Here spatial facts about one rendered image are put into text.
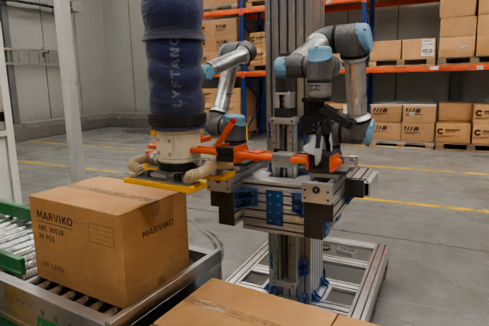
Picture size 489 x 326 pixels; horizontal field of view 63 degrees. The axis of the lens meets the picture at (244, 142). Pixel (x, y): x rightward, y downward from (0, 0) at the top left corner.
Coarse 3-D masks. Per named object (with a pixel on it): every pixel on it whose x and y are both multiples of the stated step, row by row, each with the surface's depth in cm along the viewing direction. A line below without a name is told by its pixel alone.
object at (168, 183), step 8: (136, 176) 156; (144, 176) 156; (176, 176) 146; (136, 184) 153; (144, 184) 150; (152, 184) 148; (160, 184) 146; (168, 184) 145; (176, 184) 144; (184, 184) 142; (192, 184) 143; (200, 184) 144; (184, 192) 140; (192, 192) 140
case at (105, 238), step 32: (64, 192) 186; (96, 192) 184; (128, 192) 183; (160, 192) 182; (32, 224) 185; (64, 224) 172; (96, 224) 160; (128, 224) 156; (160, 224) 172; (64, 256) 175; (96, 256) 163; (128, 256) 158; (160, 256) 174; (96, 288) 167; (128, 288) 159
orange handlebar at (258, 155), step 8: (200, 136) 183; (208, 136) 180; (152, 144) 162; (192, 152) 151; (200, 152) 149; (208, 152) 146; (240, 152) 140; (248, 152) 137; (256, 152) 136; (264, 152) 139; (272, 152) 138; (256, 160) 136; (296, 160) 128; (304, 160) 127; (336, 160) 122
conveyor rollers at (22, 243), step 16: (0, 224) 261; (16, 224) 260; (0, 240) 234; (16, 240) 234; (32, 240) 233; (32, 256) 213; (32, 272) 195; (48, 288) 182; (64, 288) 180; (96, 304) 164
